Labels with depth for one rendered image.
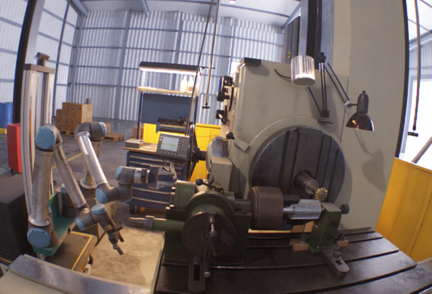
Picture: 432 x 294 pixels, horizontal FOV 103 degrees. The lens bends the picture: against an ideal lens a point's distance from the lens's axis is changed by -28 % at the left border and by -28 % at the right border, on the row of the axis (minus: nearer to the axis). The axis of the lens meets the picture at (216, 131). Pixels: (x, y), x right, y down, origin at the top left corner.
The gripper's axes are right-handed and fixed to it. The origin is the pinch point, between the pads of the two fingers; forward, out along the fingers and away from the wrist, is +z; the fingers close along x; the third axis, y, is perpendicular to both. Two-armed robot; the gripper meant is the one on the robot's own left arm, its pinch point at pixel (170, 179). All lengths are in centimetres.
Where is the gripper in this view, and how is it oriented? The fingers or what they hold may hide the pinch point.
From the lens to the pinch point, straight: 146.3
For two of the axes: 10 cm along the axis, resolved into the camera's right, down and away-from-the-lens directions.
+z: 9.9, 1.0, 0.8
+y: -1.1, 4.5, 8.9
